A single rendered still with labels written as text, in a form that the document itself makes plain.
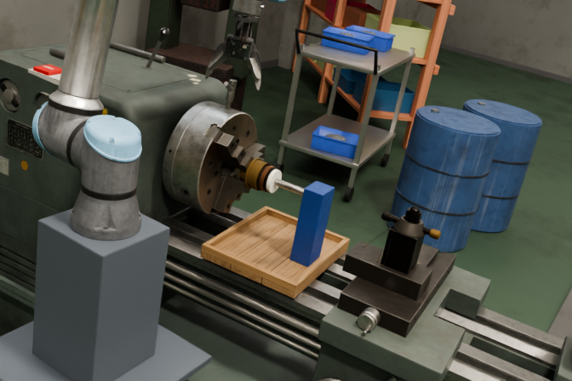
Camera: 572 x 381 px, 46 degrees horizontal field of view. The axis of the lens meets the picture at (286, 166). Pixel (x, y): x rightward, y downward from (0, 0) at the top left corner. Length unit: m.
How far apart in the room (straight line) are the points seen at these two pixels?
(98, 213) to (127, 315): 0.25
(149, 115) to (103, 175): 0.48
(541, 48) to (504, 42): 0.59
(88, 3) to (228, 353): 1.13
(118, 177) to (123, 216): 0.09
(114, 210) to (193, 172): 0.46
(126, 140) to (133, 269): 0.29
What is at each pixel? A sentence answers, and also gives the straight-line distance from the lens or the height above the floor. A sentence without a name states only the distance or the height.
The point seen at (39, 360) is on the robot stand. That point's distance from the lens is 1.71.
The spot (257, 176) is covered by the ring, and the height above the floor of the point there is 1.09.
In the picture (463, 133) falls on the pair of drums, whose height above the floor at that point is 0.77.
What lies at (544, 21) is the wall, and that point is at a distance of 11.35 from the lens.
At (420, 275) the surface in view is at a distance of 1.73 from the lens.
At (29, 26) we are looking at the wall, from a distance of 5.42.
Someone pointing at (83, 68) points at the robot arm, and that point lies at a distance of 1.49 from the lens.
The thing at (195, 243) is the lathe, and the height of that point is 0.84.
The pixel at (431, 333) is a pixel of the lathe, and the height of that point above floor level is 0.92.
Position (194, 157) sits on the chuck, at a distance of 1.86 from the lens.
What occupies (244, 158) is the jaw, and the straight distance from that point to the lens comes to 1.90.
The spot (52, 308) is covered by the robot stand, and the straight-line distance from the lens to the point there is 1.60.
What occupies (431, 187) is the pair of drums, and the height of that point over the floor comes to 0.41.
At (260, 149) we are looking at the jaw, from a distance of 2.04.
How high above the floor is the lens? 1.82
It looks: 21 degrees down
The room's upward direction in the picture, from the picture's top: 11 degrees clockwise
